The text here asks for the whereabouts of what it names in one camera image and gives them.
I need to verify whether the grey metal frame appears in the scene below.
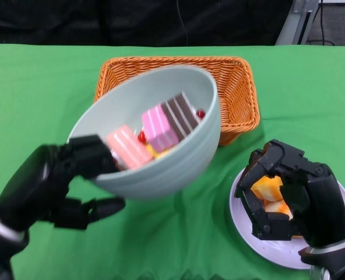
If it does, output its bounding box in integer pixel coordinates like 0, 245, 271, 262
274, 0, 321, 45

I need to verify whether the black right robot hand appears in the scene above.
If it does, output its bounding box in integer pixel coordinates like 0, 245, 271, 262
234, 139, 345, 249

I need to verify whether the round orange-striped bread bun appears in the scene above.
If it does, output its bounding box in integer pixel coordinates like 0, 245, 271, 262
264, 199, 303, 239

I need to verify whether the lavender round plate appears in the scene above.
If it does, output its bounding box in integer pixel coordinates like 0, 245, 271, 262
229, 166, 345, 271

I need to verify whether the black fabric backdrop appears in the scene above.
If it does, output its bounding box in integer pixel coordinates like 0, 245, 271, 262
0, 0, 294, 47

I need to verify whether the golden ring-shaped bread roll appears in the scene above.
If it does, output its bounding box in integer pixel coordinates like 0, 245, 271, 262
250, 174, 284, 202

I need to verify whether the yellow layered cake slice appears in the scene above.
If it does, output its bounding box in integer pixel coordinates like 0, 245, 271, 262
145, 144, 173, 160

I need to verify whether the black floor cable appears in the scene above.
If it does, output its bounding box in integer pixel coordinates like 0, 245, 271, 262
306, 0, 338, 45

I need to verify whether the chocolate layered cake slice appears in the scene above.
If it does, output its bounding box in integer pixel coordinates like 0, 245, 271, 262
162, 90, 206, 141

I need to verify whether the magenta pink cake slice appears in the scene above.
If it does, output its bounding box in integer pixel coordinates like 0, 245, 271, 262
141, 104, 179, 153

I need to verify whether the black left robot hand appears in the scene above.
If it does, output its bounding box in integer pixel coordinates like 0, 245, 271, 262
0, 134, 126, 232

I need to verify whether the orange wicker basket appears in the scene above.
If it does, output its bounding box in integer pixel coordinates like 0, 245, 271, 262
93, 55, 260, 146

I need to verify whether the salmon pink cake slice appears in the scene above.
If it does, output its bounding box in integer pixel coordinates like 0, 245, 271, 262
105, 124, 154, 172

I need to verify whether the green tablecloth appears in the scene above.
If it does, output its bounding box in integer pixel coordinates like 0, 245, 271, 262
0, 43, 345, 280

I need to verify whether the grey-green bowl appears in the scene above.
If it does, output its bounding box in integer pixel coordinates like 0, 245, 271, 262
66, 65, 221, 201

